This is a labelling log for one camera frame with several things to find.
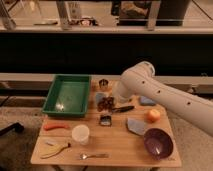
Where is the blue plastic cup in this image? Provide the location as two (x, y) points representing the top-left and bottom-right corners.
(95, 92), (106, 107)

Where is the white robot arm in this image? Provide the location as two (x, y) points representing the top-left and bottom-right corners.
(112, 61), (213, 136)

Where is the silver fork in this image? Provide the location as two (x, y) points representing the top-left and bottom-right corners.
(79, 154), (109, 160)

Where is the wooden folding table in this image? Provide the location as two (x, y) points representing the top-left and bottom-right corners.
(31, 81), (182, 167)

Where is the blue folded cloth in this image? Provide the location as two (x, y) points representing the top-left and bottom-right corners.
(127, 118), (146, 136)

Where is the yellow banana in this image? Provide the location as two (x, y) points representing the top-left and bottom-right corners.
(40, 143), (71, 159)

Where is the purple bowl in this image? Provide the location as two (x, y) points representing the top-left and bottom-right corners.
(143, 128), (174, 160)

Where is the blue sponge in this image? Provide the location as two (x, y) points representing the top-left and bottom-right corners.
(139, 96), (156, 106)

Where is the small metal cup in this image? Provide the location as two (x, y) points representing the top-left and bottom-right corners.
(99, 79), (109, 91)

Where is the black handled peeler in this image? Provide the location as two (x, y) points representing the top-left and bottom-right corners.
(99, 105), (135, 127)

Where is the green plastic tray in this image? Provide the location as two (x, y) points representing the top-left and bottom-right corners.
(43, 74), (91, 118)

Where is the bunch of dark grapes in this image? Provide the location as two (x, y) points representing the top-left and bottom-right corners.
(97, 97), (114, 112)

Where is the orange fruit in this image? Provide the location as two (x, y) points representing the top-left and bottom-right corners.
(146, 109), (161, 123)

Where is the orange carrot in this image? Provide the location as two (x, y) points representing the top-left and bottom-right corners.
(43, 124), (69, 131)

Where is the white plastic cup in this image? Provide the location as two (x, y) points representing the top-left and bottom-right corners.
(72, 124), (90, 145)

